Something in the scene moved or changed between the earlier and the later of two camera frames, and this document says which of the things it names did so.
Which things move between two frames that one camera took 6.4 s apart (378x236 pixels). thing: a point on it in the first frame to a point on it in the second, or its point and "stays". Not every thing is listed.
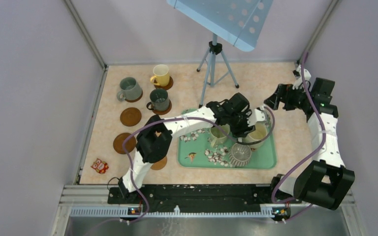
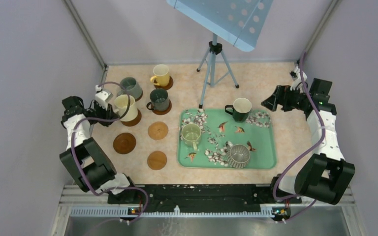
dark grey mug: x=159 y=99 stays
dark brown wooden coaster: x=167 y=87 stays
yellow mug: x=162 y=77 stays
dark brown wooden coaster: x=136 y=100 stays
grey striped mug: x=239 y=155 stays
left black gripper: x=239 y=132 to x=109 y=113
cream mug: x=260 y=133 to x=121 y=103
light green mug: x=219 y=136 to x=191 y=133
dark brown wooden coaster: x=163 y=112 stays
